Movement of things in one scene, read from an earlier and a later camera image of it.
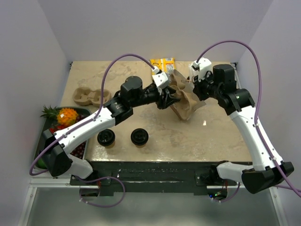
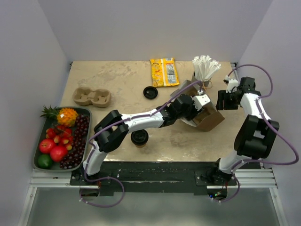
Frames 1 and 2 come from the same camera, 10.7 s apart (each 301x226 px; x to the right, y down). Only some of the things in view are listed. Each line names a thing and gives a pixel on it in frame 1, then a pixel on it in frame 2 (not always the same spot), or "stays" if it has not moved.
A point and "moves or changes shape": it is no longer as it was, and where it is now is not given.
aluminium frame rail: [45, 181] stays
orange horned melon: [67, 116] stays
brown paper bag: [189, 101] moves or changes shape
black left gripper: [168, 99] -> [194, 113]
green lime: [40, 163] stays
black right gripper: [197, 88] -> [222, 98]
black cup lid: [139, 136] stays
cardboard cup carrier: [84, 96] stays
